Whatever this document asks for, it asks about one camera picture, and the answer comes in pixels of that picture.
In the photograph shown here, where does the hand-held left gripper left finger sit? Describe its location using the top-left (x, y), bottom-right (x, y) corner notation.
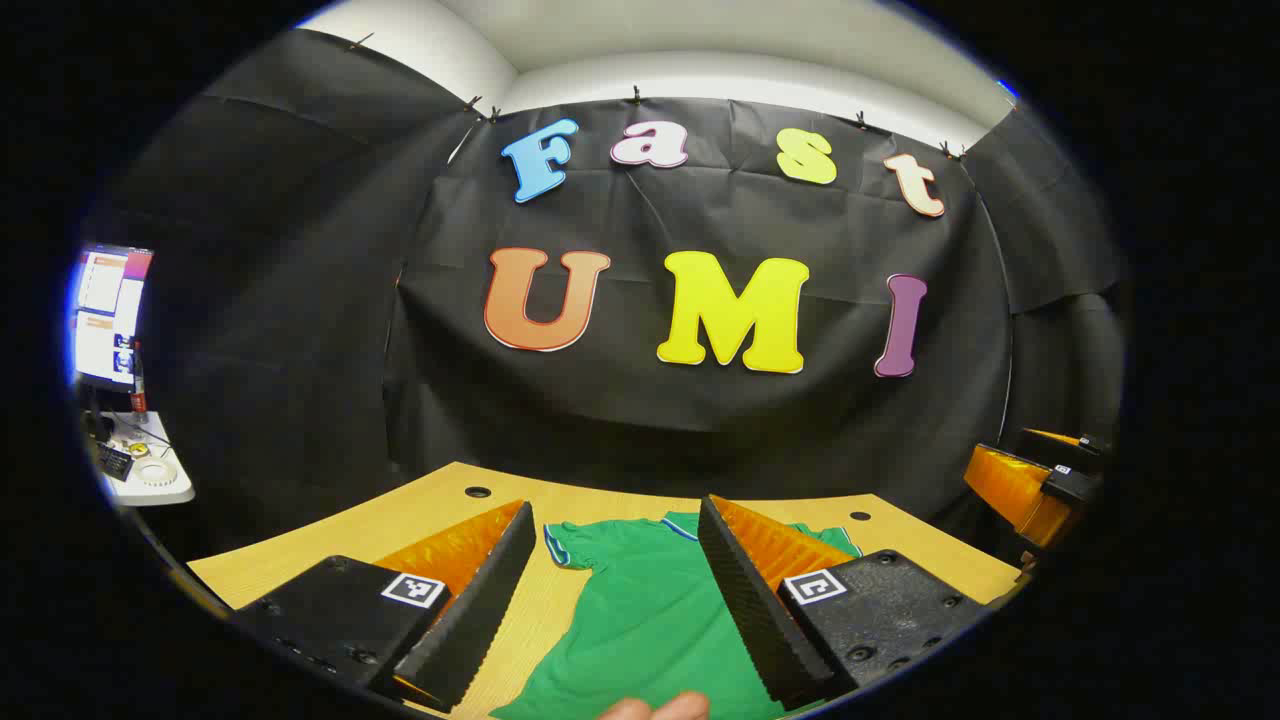
top-left (230, 498), bottom-right (538, 713)

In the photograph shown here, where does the black backdrop cloth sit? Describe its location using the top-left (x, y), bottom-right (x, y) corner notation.
top-left (85, 28), bottom-right (1126, 561)

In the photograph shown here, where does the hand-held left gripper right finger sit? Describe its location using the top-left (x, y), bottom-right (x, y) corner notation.
top-left (697, 493), bottom-right (994, 713)

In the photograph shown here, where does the white side desk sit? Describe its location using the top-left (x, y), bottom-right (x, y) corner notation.
top-left (95, 410), bottom-right (197, 507)

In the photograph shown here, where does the green T-shirt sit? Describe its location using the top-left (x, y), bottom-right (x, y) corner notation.
top-left (490, 511), bottom-right (863, 720)

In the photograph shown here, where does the computer monitor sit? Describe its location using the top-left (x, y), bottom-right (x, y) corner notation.
top-left (74, 244), bottom-right (156, 391)

